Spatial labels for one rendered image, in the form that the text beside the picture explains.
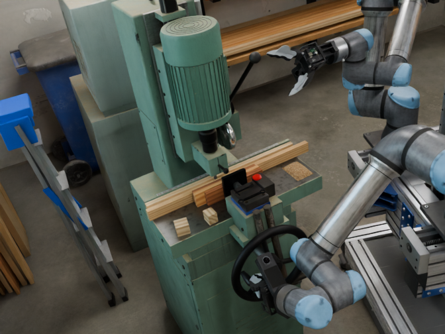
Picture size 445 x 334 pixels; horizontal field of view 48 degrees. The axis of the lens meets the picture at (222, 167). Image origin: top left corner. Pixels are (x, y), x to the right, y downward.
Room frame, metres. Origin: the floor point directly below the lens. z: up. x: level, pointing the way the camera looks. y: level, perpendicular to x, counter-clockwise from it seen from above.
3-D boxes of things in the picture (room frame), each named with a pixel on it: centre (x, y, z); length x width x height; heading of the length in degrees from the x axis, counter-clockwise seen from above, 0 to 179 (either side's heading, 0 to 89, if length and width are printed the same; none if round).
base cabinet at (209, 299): (1.53, 0.08, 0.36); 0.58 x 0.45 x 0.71; 23
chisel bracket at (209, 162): (1.44, 0.04, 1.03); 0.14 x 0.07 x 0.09; 23
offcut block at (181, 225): (1.23, 0.16, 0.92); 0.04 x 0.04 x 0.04; 10
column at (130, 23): (1.69, 0.15, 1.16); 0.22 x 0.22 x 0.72; 23
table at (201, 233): (1.34, -0.05, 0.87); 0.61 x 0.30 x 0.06; 113
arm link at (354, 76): (1.52, -0.50, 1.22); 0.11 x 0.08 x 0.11; 58
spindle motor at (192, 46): (1.42, 0.03, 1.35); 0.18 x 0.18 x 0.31
